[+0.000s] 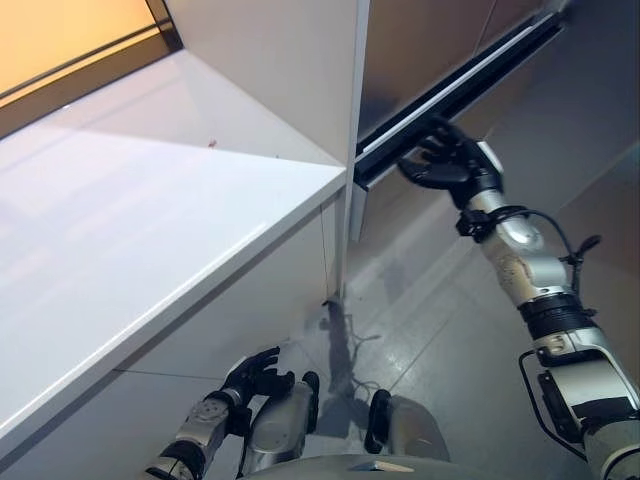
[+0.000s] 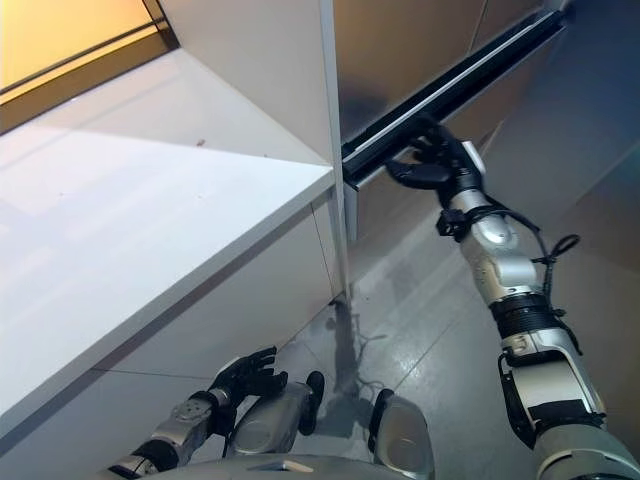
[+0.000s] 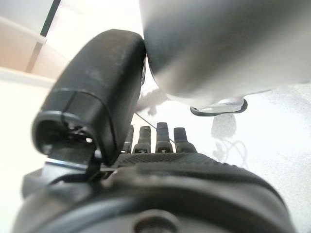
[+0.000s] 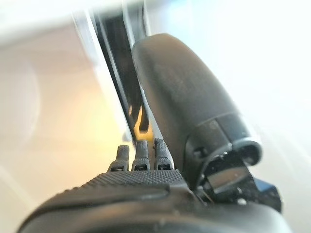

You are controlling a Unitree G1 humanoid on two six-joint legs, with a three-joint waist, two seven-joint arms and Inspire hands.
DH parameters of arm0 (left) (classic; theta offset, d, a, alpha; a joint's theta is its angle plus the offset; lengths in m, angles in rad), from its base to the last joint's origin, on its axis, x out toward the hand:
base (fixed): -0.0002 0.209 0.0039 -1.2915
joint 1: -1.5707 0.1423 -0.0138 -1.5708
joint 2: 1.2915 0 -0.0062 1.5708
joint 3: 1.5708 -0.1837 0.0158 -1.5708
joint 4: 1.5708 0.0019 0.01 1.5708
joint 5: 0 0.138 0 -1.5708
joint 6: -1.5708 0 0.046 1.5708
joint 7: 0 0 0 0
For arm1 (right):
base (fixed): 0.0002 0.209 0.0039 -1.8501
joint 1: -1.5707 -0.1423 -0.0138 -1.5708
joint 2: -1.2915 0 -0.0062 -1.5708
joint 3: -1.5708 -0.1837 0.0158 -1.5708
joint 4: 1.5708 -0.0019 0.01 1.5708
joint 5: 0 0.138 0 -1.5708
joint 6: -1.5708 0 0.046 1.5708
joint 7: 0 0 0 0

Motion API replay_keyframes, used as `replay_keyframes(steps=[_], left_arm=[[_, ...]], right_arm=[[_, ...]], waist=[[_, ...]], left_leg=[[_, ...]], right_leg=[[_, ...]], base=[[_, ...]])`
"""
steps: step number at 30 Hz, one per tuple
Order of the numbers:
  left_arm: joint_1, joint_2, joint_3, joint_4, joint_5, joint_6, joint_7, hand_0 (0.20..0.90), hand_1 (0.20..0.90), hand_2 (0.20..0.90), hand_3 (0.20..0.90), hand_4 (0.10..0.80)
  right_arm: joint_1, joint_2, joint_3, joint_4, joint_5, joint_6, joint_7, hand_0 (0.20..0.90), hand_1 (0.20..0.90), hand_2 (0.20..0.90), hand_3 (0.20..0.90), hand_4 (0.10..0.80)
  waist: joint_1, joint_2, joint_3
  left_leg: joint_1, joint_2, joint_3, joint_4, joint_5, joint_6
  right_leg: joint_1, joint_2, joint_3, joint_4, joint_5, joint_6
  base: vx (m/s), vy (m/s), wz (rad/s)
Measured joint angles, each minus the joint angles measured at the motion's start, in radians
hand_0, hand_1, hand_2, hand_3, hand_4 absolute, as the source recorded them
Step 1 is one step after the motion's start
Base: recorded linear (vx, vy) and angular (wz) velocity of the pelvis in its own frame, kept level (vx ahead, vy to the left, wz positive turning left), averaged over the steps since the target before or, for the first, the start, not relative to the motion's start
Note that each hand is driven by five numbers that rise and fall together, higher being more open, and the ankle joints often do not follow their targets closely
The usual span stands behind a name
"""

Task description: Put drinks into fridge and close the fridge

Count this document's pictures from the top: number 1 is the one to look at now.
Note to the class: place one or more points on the white counter cabinet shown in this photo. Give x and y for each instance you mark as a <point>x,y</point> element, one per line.
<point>275,300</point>

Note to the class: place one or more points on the black framed window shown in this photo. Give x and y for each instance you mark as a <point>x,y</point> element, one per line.
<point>60,35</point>

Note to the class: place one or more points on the silver right robot leg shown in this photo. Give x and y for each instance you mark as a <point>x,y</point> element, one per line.
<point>415,425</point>

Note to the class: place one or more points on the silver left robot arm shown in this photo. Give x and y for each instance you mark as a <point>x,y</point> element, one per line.
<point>200,425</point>

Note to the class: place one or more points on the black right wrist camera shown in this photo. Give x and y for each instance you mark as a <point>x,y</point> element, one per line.
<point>472,222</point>

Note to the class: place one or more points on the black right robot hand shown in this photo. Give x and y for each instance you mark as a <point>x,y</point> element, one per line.
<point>450,165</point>

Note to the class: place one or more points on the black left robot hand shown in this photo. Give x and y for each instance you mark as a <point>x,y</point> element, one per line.
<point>255,377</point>

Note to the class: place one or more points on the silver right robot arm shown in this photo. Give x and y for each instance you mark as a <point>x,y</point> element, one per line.
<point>540,280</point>

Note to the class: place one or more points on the white tall side panel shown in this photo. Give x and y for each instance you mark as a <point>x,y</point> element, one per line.
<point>352,100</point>

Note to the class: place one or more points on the white fridge drawer steel front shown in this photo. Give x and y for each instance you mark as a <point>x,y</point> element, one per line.
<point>475,86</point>

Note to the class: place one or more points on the stainless steel fridge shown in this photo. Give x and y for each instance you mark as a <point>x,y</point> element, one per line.
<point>400,50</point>

